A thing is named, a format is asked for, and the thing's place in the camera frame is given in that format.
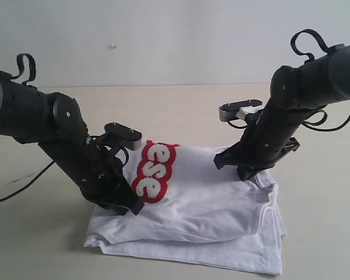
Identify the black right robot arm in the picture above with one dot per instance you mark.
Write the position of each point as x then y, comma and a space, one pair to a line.
295, 95

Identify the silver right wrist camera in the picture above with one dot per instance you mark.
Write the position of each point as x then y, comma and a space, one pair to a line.
239, 110

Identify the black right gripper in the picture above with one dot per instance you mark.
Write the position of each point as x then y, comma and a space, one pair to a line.
270, 140

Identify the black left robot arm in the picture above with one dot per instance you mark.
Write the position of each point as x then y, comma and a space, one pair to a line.
54, 122

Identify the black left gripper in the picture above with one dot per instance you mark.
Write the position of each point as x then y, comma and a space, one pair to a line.
98, 174

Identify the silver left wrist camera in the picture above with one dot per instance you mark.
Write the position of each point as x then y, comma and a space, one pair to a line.
120, 135

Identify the white t-shirt red lettering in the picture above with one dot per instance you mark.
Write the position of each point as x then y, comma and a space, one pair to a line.
193, 213

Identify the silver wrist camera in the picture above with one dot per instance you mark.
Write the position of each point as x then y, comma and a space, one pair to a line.
239, 110
120, 135

